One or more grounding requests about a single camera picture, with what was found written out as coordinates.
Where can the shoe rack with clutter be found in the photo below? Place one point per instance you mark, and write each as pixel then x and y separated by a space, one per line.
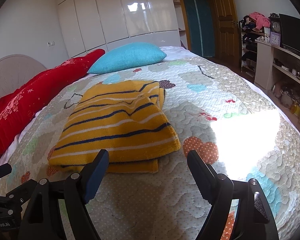
pixel 249 37

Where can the red blanket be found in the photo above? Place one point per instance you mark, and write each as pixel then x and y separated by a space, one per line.
pixel 19 108

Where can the round analog clock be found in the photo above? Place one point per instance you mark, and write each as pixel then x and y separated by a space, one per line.
pixel 275 26

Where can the white glossy wardrobe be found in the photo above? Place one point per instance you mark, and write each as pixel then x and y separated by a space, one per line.
pixel 108 24

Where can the white wall socket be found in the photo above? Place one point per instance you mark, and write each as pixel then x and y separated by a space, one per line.
pixel 49 44

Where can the pink bed headboard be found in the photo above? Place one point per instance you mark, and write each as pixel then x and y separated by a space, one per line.
pixel 16 70

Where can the pink garment on rack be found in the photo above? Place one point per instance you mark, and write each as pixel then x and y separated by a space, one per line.
pixel 261 20

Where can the black television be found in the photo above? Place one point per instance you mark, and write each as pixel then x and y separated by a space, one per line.
pixel 290 32

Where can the white tv cabinet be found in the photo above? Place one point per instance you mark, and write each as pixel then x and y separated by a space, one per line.
pixel 277 71

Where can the turquoise pillow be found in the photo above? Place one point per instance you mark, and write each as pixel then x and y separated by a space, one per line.
pixel 132 55

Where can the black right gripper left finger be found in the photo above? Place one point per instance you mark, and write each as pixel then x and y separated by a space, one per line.
pixel 42 217

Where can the purple desk clock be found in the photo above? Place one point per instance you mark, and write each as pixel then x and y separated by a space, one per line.
pixel 275 38

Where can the yellow striped knit sweater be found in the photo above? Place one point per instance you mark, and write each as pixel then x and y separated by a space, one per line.
pixel 125 119

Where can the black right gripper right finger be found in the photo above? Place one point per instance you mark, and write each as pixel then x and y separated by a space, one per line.
pixel 239 210

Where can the brown wooden door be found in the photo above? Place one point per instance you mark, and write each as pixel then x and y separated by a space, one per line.
pixel 226 32

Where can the teal door curtain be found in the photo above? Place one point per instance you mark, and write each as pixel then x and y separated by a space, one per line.
pixel 200 25

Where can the patterned quilted bedspread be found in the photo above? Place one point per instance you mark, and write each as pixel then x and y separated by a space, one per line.
pixel 212 110

